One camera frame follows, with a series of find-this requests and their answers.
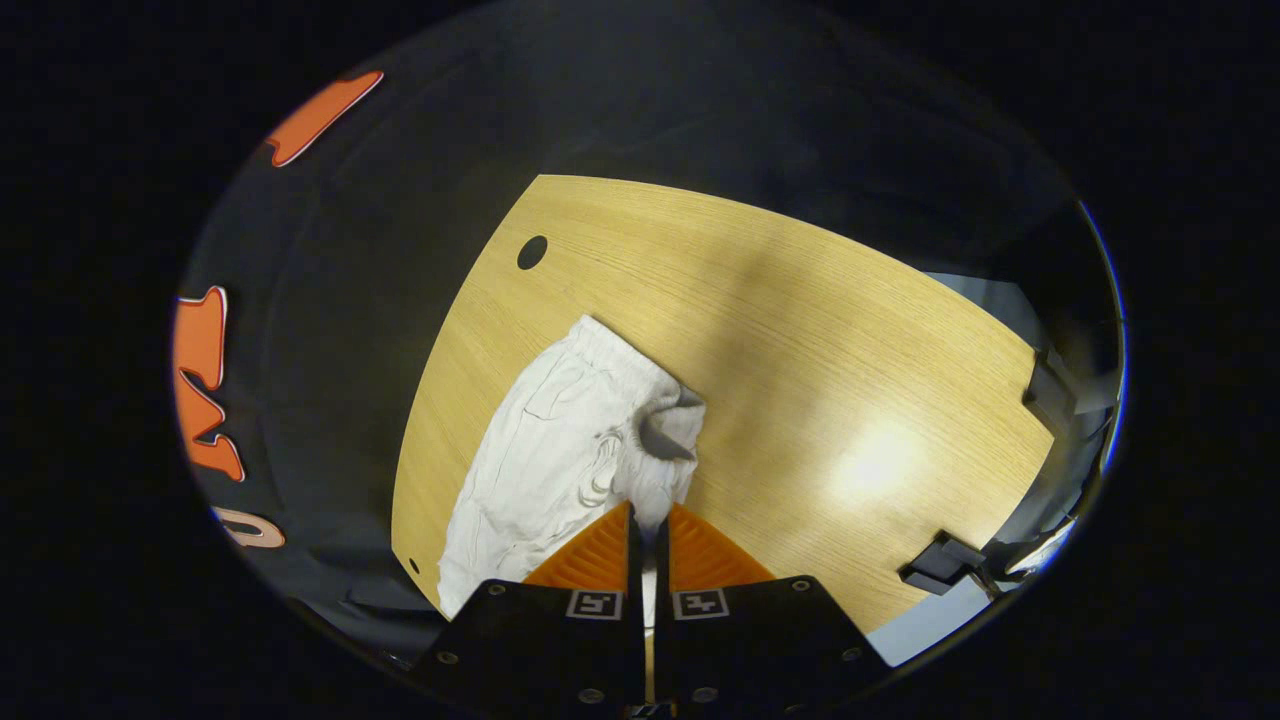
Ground black backdrop cloth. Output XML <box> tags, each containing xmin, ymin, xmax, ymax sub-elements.
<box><xmin>175</xmin><ymin>5</ymin><xmax>1119</xmax><ymax>661</ymax></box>

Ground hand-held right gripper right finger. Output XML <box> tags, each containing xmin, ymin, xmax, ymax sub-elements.
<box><xmin>655</xmin><ymin>503</ymin><xmax>891</xmax><ymax>716</ymax></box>

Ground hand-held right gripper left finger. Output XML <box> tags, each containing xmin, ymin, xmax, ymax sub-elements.
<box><xmin>413</xmin><ymin>502</ymin><xmax>644</xmax><ymax>711</ymax></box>

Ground black table clamp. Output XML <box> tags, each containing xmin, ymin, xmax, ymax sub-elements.
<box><xmin>898</xmin><ymin>532</ymin><xmax>989</xmax><ymax>598</ymax></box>
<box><xmin>1022</xmin><ymin>345</ymin><xmax>1079</xmax><ymax>438</ymax></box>

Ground white jeans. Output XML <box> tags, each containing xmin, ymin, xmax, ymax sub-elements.
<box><xmin>437</xmin><ymin>315</ymin><xmax>707</xmax><ymax>626</ymax></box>

